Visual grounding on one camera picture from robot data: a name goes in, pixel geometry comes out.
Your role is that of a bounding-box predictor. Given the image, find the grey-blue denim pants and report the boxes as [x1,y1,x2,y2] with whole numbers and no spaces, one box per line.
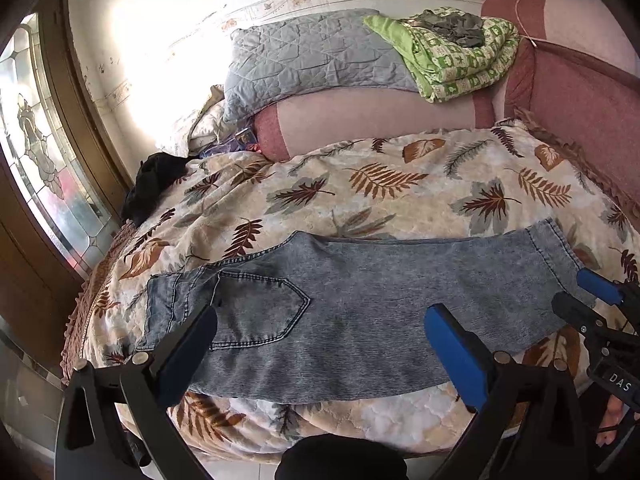
[138,219,594,404]

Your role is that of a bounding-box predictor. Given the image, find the leaf-pattern fleece blanket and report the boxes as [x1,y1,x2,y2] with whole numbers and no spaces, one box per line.
[61,120,639,463]

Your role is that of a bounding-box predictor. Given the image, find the black garment pile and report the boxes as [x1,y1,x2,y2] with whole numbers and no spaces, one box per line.
[122,152,192,228]

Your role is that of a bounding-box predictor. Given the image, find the stained glass wooden door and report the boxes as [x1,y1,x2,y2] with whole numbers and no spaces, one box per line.
[1,0,130,370]

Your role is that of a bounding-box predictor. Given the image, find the pink sofa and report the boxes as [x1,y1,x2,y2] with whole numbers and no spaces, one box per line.
[254,0,639,224]

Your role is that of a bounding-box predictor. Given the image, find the cream cloth bag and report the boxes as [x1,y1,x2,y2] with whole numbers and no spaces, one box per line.
[186,84,224,155]

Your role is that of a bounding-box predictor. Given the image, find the green patterned folded quilt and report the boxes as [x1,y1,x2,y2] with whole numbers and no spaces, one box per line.
[363,14,520,103]

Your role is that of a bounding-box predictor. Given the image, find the dark grey garment on quilt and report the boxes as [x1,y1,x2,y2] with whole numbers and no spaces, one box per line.
[407,8,485,48]

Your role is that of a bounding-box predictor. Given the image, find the grey quilted pillow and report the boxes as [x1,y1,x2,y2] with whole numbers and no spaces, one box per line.
[224,9,418,122]

